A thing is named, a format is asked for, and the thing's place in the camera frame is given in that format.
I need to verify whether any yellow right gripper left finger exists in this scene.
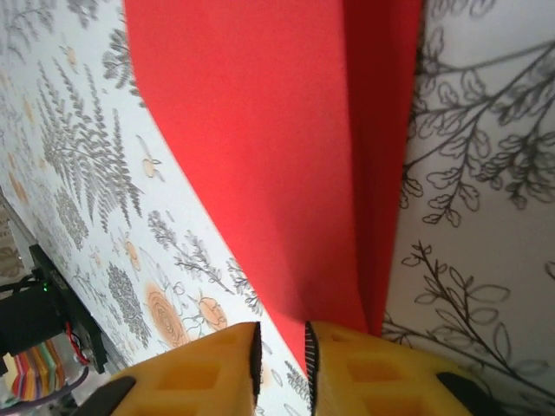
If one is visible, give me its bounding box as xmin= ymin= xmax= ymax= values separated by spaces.
xmin=81 ymin=320 xmax=264 ymax=416

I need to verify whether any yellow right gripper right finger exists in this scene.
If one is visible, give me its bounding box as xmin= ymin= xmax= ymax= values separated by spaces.
xmin=304 ymin=319 xmax=506 ymax=416

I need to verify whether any red paper sheet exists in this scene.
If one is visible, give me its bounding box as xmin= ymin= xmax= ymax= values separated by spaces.
xmin=122 ymin=0 xmax=425 ymax=378

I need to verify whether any colourful paper stack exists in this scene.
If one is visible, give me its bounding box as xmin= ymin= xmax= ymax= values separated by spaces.
xmin=7 ymin=340 xmax=67 ymax=402

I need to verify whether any floral printed tablecloth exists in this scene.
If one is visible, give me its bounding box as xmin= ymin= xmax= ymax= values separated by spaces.
xmin=0 ymin=0 xmax=555 ymax=416

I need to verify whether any red wire at left base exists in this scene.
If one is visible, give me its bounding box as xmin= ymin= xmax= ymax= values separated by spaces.
xmin=63 ymin=319 xmax=90 ymax=367

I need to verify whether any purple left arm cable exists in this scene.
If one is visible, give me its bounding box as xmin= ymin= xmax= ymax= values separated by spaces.
xmin=0 ymin=367 xmax=91 ymax=413

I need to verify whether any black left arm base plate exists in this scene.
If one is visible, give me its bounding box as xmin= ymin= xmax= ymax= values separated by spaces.
xmin=28 ymin=244 xmax=108 ymax=374

